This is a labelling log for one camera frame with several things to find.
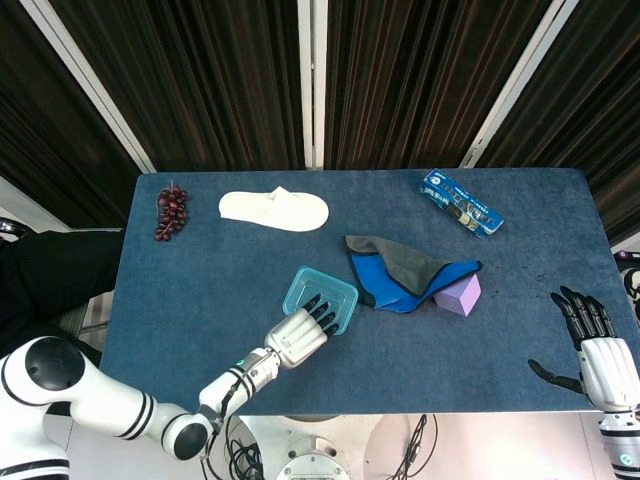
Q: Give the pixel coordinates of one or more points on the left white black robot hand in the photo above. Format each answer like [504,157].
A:
[295,337]

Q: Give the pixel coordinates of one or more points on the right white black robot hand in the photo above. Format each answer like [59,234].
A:
[610,372]

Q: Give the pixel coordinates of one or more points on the teal container lid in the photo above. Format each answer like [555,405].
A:
[320,285]

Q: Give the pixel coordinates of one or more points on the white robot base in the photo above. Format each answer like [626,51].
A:
[310,450]

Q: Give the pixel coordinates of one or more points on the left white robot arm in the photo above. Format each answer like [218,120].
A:
[100,395]

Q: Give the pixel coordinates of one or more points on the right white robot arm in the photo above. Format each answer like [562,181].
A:
[622,440]

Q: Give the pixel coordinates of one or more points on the blue snack package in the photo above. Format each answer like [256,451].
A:
[460,202]

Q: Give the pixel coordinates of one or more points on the black and white device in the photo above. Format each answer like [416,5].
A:
[631,280]

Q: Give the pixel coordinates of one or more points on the blue felt table cover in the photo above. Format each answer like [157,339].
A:
[400,360]

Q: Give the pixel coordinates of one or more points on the blue and grey cloth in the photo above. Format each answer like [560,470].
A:
[390,275]

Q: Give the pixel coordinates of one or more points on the white slipper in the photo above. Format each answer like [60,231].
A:
[280,212]

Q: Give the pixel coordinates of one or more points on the purple foam block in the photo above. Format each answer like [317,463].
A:
[460,297]

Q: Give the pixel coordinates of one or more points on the dark red grape bunch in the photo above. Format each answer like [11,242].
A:
[171,212]

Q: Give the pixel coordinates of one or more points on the bystander black clothing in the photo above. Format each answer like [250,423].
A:
[55,280]

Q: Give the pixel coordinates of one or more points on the dark brown curtain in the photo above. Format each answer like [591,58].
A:
[200,85]
[590,110]
[415,85]
[45,140]

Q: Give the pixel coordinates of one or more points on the white frame post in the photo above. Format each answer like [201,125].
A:
[90,85]
[520,85]
[312,80]

